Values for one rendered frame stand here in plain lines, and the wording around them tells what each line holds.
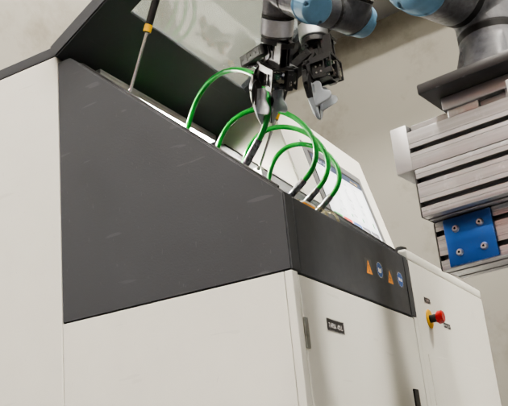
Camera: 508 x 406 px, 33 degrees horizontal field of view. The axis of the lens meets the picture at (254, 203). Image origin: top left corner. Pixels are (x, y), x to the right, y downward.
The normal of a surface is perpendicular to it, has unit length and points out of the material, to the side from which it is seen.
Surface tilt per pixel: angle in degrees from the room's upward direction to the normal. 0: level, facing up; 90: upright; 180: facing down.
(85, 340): 90
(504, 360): 90
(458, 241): 90
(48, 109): 90
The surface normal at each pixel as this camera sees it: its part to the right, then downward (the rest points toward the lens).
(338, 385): 0.86, -0.25
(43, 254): -0.51, -0.25
